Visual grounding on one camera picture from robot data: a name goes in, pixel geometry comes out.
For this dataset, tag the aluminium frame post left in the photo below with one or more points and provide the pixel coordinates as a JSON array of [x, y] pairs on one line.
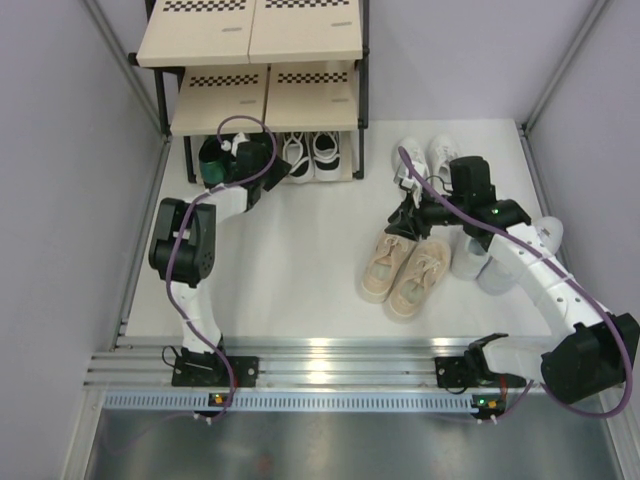
[[116, 48]]

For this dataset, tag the beige lace sneaker left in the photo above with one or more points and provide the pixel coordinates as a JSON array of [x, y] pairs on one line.
[[390, 254]]

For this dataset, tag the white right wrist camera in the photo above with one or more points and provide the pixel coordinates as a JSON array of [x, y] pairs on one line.
[[405, 181]]

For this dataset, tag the white leather sneaker left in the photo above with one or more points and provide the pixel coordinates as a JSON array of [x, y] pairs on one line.
[[469, 258]]

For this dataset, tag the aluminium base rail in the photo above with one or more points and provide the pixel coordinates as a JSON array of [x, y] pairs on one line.
[[380, 375]]

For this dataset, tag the white grey sneaker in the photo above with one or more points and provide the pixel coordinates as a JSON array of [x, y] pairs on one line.
[[442, 150], [416, 155]]

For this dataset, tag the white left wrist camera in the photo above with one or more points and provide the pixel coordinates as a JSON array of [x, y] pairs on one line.
[[233, 145]]

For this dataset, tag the aluminium frame post right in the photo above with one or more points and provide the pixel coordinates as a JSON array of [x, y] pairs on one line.
[[588, 24]]

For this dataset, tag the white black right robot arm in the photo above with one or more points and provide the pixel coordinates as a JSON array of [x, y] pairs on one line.
[[588, 349]]

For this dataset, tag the white leather sneaker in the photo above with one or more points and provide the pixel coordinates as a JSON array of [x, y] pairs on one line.
[[496, 280], [469, 258]]

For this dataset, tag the beige lace sneaker right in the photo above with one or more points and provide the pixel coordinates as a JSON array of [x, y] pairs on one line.
[[422, 273]]

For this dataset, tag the black beige shoe shelf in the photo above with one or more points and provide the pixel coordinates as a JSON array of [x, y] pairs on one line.
[[295, 65]]

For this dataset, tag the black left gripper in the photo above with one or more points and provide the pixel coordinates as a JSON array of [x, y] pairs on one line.
[[279, 172]]

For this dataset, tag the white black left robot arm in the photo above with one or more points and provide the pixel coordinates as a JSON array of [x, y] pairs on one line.
[[183, 251]]

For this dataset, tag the aluminium frame post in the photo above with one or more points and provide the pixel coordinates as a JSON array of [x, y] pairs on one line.
[[116, 48], [588, 24]]

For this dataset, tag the white grey sneaker right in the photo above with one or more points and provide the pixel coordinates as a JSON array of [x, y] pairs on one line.
[[442, 150]]

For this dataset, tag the white leather sneaker right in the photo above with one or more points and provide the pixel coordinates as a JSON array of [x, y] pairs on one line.
[[496, 280]]

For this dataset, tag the beige lace sneaker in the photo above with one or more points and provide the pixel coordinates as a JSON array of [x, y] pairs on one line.
[[422, 273], [390, 254]]

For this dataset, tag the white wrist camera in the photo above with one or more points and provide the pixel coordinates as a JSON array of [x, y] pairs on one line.
[[233, 145], [405, 181]]

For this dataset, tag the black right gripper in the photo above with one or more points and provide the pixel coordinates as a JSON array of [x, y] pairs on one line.
[[405, 221]]

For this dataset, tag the black white sneaker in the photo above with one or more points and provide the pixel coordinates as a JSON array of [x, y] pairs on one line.
[[326, 156], [296, 151]]

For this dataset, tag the white grey sneaker left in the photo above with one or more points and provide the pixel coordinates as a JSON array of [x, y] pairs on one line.
[[416, 155]]

